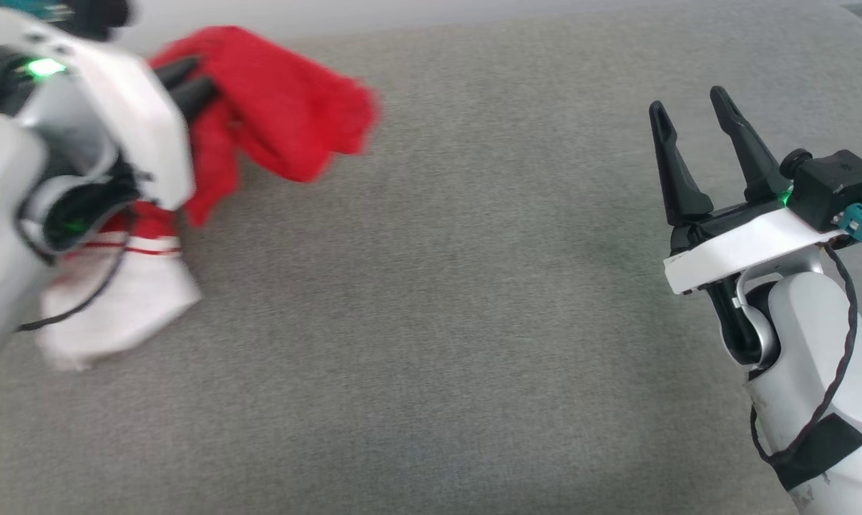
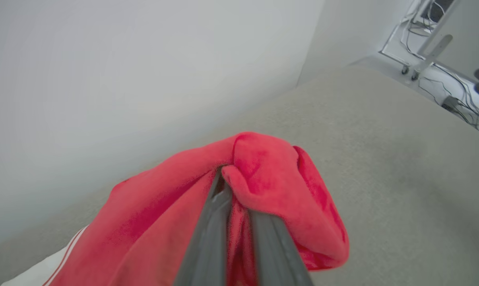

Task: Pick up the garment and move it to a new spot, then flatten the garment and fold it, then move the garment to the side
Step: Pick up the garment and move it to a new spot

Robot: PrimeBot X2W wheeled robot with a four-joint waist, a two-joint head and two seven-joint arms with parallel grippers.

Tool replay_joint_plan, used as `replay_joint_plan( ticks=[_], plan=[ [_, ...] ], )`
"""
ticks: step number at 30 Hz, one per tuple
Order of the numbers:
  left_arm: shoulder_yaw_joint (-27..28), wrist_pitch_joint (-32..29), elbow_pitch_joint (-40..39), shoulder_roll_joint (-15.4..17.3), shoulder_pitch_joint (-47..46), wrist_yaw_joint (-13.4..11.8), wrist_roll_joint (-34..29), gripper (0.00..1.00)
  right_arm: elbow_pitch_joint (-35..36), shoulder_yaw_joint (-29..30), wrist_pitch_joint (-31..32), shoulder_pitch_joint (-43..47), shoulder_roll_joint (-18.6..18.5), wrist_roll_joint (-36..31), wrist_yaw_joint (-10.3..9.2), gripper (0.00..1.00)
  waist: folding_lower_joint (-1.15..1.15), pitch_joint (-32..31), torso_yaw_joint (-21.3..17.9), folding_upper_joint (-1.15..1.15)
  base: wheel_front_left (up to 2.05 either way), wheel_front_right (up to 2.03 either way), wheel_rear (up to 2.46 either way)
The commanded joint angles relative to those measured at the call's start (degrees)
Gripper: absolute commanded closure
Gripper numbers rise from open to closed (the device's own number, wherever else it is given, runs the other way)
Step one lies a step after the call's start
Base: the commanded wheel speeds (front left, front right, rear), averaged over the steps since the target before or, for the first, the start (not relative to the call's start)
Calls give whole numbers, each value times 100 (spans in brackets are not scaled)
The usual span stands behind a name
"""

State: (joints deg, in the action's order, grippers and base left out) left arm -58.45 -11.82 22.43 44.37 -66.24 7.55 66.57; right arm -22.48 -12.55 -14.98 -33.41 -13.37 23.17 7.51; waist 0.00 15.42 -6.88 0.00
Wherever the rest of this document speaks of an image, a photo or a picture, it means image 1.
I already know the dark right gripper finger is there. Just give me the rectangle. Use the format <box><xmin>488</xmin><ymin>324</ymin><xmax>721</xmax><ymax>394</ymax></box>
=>
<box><xmin>649</xmin><ymin>100</ymin><xmax>714</xmax><ymax>226</ymax></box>
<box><xmin>710</xmin><ymin>86</ymin><xmax>793</xmax><ymax>205</ymax></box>

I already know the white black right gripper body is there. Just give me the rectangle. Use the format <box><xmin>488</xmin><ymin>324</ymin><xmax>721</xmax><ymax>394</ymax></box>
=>
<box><xmin>663</xmin><ymin>197</ymin><xmax>850</xmax><ymax>295</ymax></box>

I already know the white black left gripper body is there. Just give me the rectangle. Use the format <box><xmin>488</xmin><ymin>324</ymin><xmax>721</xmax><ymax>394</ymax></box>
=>
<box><xmin>0</xmin><ymin>9</ymin><xmax>197</xmax><ymax>210</ymax></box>

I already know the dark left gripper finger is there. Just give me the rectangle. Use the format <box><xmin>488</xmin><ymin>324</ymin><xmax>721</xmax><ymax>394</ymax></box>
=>
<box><xmin>170</xmin><ymin>75</ymin><xmax>220</xmax><ymax>119</ymax></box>
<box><xmin>152</xmin><ymin>56</ymin><xmax>204</xmax><ymax>88</ymax></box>

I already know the red and white garment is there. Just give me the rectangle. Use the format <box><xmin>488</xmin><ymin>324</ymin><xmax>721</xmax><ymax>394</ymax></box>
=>
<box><xmin>36</xmin><ymin>25</ymin><xmax>381</xmax><ymax>373</ymax></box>

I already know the grey fabric sofa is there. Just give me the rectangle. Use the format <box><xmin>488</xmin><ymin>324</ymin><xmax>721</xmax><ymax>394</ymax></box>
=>
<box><xmin>0</xmin><ymin>0</ymin><xmax>862</xmax><ymax>515</ymax></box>

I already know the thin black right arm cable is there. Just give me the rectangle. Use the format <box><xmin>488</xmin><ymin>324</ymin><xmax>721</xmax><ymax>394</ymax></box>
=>
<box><xmin>749</xmin><ymin>240</ymin><xmax>861</xmax><ymax>466</ymax></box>

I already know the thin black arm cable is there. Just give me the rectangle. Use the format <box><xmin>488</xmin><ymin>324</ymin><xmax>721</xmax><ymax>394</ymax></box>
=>
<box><xmin>749</xmin><ymin>240</ymin><xmax>861</xmax><ymax>466</ymax></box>
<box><xmin>17</xmin><ymin>204</ymin><xmax>134</xmax><ymax>333</ymax></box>

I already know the teal left camera connector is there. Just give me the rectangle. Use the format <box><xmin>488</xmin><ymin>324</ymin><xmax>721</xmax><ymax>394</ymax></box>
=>
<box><xmin>0</xmin><ymin>0</ymin><xmax>74</xmax><ymax>21</ymax></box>

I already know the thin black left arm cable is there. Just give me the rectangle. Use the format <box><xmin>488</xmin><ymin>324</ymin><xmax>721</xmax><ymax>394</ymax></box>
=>
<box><xmin>17</xmin><ymin>204</ymin><xmax>134</xmax><ymax>333</ymax></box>

